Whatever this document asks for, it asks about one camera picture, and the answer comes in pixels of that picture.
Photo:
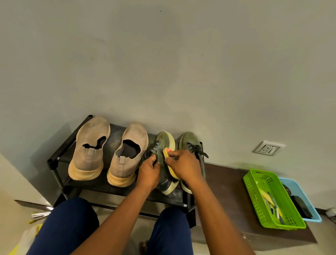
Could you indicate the person's left hand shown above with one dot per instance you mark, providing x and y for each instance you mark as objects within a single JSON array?
[{"x": 148, "y": 173}]

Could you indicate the person's right forearm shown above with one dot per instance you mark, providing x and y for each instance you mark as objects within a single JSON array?
[{"x": 220, "y": 226}]

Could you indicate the grey furniture base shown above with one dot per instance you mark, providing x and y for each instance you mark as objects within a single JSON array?
[{"x": 331, "y": 212}]

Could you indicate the dark blue trousers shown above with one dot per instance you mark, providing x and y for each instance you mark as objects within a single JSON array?
[{"x": 63, "y": 226}]

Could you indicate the black metal shoe rack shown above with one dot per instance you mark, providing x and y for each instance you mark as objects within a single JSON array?
[{"x": 114, "y": 134}]

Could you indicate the green sneaker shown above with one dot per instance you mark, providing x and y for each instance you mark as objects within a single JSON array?
[
  {"x": 189, "y": 139},
  {"x": 166, "y": 139}
]

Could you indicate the yellow sticky note pad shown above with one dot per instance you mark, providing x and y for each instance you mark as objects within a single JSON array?
[{"x": 266, "y": 195}]

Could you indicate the light blue plastic basket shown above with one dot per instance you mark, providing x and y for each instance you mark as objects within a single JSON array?
[{"x": 296, "y": 184}]

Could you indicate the dark brown low bench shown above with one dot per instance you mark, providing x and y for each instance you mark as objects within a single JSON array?
[{"x": 225, "y": 194}]

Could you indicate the white wall socket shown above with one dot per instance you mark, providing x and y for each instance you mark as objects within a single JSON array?
[{"x": 268, "y": 149}]

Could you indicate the round black polish tin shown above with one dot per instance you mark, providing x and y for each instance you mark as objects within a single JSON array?
[{"x": 287, "y": 189}]

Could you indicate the person's right hand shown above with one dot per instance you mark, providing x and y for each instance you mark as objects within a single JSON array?
[{"x": 185, "y": 166}]

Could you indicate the person's left foot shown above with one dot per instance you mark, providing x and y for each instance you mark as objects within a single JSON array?
[{"x": 143, "y": 247}]

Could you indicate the green plastic basket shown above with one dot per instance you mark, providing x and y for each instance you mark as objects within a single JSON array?
[{"x": 273, "y": 223}]

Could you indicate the person's left forearm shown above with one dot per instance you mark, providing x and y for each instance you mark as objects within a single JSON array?
[{"x": 110, "y": 226}]

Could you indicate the yellow-edged shoe shine sponge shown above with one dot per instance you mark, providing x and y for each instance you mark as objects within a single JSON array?
[{"x": 166, "y": 151}]

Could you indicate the beige suede shoe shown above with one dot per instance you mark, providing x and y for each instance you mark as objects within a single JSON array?
[
  {"x": 126, "y": 168},
  {"x": 86, "y": 163}
]

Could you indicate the dark skirting strip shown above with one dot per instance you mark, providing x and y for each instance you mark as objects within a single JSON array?
[{"x": 320, "y": 211}]

